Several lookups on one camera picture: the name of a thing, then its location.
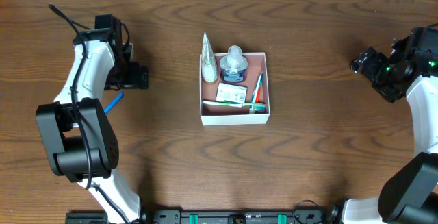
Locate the blue disposable razor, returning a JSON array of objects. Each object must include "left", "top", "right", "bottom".
[{"left": 104, "top": 92, "right": 124, "bottom": 114}]

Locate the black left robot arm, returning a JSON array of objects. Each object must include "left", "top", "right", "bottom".
[{"left": 36, "top": 14, "right": 149, "bottom": 223}]

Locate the dark blue clear bottle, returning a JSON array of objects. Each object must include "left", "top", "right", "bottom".
[{"left": 220, "top": 45, "right": 248, "bottom": 83}]

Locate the white box, pink inside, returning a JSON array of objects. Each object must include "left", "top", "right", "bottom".
[{"left": 198, "top": 52, "right": 270, "bottom": 125}]

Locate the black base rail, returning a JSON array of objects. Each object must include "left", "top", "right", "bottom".
[{"left": 64, "top": 199, "right": 343, "bottom": 224}]

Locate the green white toothbrush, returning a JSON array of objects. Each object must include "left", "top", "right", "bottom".
[{"left": 202, "top": 101, "right": 266, "bottom": 112}]

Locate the green white soap packet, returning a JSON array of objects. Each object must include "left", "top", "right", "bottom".
[{"left": 216, "top": 82, "right": 247, "bottom": 103}]

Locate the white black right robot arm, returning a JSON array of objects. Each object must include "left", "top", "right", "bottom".
[{"left": 327, "top": 25, "right": 437, "bottom": 224}]

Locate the white cream tube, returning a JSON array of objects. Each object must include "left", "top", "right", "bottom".
[{"left": 201, "top": 32, "right": 218, "bottom": 83}]

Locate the red green toothpaste tube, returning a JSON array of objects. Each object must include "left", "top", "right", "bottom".
[{"left": 249, "top": 72, "right": 263, "bottom": 114}]

